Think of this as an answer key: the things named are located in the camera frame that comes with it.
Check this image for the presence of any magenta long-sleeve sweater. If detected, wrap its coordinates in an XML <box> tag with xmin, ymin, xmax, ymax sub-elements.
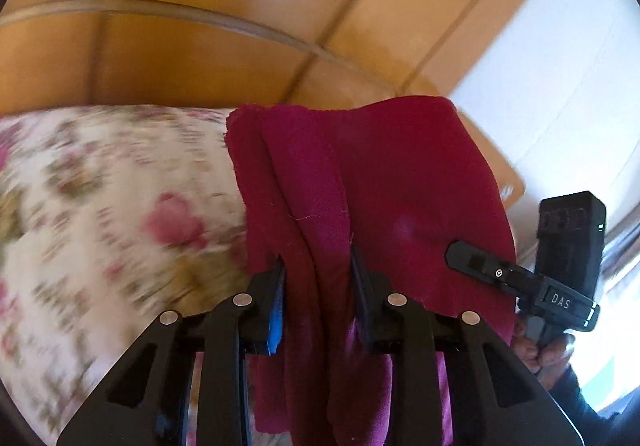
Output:
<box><xmin>226</xmin><ymin>96</ymin><xmax>515</xmax><ymax>445</ymax></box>

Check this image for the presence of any dark blue forearm sleeve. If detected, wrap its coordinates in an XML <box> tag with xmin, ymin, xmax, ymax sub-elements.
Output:
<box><xmin>550</xmin><ymin>368</ymin><xmax>640</xmax><ymax>446</ymax></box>

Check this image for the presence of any person's right hand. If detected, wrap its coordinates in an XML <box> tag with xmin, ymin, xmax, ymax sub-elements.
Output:
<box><xmin>511</xmin><ymin>315</ymin><xmax>575</xmax><ymax>391</ymax></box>

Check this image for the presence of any floral bedspread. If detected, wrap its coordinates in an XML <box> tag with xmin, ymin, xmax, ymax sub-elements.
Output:
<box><xmin>1</xmin><ymin>106</ymin><xmax>247</xmax><ymax>445</ymax></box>

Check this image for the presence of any wooden wardrobe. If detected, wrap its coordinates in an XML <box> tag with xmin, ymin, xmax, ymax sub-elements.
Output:
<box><xmin>1</xmin><ymin>0</ymin><xmax>525</xmax><ymax>114</ymax></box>

